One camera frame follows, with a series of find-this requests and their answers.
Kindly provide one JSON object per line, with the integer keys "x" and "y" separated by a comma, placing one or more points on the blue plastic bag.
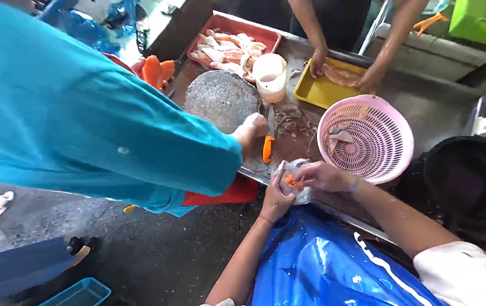
{"x": 81, "y": 32}

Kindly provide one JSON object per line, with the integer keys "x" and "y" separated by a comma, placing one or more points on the metal work table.
{"x": 429, "y": 97}

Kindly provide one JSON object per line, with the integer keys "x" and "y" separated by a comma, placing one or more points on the bright green plastic crate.
{"x": 478, "y": 23}

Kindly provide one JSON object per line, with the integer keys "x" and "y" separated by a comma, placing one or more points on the pile of fish fillets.
{"x": 230, "y": 49}

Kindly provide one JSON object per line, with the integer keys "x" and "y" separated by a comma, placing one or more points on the person's left thumb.
{"x": 289, "y": 198}

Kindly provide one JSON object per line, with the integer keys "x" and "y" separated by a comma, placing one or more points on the large black tub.
{"x": 468, "y": 182}

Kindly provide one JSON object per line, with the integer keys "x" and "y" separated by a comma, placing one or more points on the person's left fingers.
{"x": 277, "y": 175}

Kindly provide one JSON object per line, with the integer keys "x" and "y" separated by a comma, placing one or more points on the person's right forearm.
{"x": 400, "y": 219}

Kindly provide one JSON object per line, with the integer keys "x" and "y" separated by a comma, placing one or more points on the pile of grey fish scraps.
{"x": 291, "y": 123}

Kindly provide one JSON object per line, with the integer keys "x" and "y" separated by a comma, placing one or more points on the clear plastic bag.
{"x": 304, "y": 196}

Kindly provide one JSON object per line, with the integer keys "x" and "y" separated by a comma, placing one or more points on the pale fish scraps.
{"x": 339, "y": 136}

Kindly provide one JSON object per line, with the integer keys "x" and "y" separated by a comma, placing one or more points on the orange plastic tool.
{"x": 429, "y": 22}

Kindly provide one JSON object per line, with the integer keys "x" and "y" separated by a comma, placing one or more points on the red plastic tray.
{"x": 270, "y": 36}

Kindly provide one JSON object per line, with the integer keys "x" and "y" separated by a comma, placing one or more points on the pink plastic colander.
{"x": 395, "y": 140}

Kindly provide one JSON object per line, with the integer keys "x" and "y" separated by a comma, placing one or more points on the pink fish piece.
{"x": 339, "y": 75}

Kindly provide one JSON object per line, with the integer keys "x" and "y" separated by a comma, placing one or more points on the light blue plastic basket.
{"x": 79, "y": 295}

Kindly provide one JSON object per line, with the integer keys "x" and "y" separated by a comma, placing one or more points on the person's left forearm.
{"x": 243, "y": 263}

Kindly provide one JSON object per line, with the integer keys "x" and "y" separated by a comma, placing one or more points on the yellow plastic tray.
{"x": 317, "y": 91}

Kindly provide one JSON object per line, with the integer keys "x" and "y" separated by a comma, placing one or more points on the person's right fingers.
{"x": 306, "y": 172}

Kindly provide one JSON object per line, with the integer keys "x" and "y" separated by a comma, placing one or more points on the white foam box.
{"x": 429, "y": 55}

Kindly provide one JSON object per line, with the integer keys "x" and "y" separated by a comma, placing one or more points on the orange shredded food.
{"x": 291, "y": 182}

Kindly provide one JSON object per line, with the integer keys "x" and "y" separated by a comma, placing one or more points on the round grey cutting board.
{"x": 221, "y": 100}

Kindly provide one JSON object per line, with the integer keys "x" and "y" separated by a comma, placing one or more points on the person's right hand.
{"x": 327, "y": 176}

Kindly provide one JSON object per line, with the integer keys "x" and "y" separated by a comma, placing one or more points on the orange food pieces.
{"x": 153, "y": 73}

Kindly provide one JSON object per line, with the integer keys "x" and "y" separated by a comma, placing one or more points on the person's left hand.
{"x": 274, "y": 203}

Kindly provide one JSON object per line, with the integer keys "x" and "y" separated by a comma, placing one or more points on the white plastic container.
{"x": 273, "y": 89}

